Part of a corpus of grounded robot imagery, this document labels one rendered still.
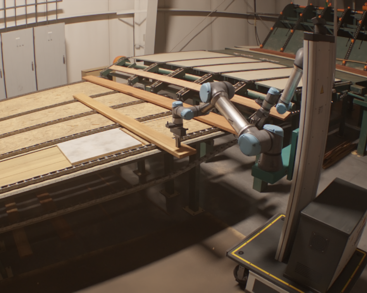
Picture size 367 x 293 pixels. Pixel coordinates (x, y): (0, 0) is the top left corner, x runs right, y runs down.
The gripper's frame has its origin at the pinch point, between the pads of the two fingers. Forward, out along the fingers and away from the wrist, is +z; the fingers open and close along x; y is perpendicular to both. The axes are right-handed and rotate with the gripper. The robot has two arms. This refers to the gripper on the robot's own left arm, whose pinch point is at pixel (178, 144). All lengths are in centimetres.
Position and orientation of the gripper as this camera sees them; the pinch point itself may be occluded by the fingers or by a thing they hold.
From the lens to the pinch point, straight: 238.9
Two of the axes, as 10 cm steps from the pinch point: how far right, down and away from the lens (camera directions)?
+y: 8.2, -2.4, 5.2
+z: 0.2, 9.2, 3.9
